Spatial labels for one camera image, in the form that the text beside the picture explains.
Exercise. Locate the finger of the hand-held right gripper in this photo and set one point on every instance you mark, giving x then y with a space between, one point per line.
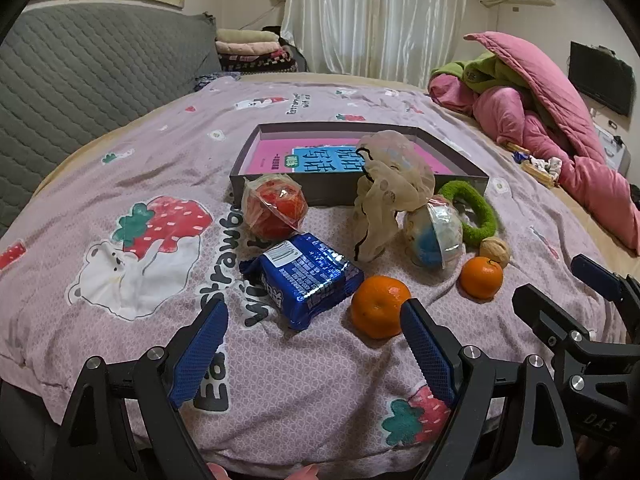
597 277
540 315

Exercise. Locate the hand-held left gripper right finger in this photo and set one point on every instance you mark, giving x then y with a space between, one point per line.
430 355

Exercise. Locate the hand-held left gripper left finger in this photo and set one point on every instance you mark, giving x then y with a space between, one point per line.
200 350

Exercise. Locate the small orange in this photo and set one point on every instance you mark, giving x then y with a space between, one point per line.
480 277

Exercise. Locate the large orange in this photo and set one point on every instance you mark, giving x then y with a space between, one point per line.
375 307

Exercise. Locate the walnut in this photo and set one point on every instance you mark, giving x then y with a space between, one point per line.
495 251

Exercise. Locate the toy egg with clear half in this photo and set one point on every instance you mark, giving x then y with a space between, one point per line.
430 240

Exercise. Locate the blue snack packet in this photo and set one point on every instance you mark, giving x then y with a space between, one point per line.
305 280

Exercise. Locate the red white toy egg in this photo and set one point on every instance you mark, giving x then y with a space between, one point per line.
275 210

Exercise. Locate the beige sheer hair net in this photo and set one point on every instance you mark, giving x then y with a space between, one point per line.
385 195

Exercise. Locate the grey cardboard box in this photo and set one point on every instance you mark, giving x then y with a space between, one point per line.
330 192

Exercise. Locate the white floral scrunchie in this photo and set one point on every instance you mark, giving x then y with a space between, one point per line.
547 166

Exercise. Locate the white appliance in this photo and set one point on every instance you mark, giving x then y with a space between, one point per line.
612 150

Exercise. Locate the blue candy wrapper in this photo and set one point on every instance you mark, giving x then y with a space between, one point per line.
522 157

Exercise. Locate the pink quilt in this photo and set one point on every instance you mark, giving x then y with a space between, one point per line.
510 105

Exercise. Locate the strawberry printed blanket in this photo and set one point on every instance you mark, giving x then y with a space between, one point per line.
150 160

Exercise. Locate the black television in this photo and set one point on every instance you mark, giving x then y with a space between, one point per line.
600 77

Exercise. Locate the pink book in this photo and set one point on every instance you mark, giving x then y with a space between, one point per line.
275 157

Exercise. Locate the green blanket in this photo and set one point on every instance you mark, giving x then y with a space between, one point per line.
460 72

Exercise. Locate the blue patterned cloth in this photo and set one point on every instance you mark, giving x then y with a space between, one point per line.
212 81

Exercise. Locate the beige bed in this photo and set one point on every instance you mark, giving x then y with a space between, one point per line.
350 77

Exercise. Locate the grey quilted headboard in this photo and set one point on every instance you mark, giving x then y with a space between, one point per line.
75 85

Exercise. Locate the dark patterned folded blanket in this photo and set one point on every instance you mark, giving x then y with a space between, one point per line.
260 62

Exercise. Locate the beige folded blanket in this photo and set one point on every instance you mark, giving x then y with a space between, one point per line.
245 35

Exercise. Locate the white curtain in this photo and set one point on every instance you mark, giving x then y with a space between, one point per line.
375 15

